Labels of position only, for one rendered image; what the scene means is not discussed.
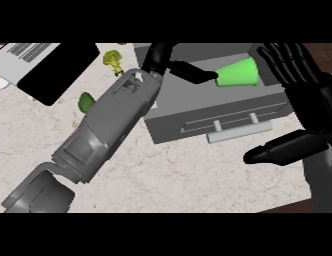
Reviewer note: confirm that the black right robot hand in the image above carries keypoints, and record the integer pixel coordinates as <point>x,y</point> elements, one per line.
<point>320,106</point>

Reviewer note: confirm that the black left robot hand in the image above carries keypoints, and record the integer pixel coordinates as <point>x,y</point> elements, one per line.
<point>187,71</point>

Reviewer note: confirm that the green cup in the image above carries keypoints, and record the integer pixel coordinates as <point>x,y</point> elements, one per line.
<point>239,72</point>

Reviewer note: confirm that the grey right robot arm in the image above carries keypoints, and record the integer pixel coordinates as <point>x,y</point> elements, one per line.
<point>326,181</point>

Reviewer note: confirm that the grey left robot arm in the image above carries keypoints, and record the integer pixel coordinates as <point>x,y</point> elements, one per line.
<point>109,116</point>

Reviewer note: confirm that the grey drawer box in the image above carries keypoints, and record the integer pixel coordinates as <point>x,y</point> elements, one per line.
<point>197,96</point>

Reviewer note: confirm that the yellow-green broccoli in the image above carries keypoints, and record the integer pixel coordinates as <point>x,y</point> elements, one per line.
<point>112,59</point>

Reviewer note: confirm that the green vegetable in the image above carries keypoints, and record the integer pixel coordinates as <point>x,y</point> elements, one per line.
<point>85,101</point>

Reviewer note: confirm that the small white object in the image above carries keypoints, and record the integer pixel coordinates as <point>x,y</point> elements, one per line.
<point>1,84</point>

